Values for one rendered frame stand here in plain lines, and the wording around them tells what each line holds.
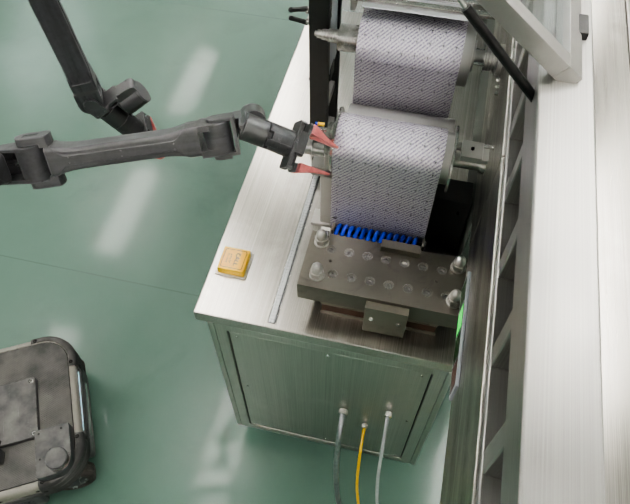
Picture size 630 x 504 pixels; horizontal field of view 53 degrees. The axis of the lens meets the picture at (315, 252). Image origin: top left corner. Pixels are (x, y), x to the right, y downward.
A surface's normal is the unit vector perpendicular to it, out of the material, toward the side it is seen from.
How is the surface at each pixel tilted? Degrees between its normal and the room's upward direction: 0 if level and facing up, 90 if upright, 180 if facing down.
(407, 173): 90
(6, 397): 0
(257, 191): 0
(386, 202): 90
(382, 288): 0
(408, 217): 90
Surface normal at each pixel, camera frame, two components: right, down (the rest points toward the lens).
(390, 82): -0.22, 0.82
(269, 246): 0.00, -0.57
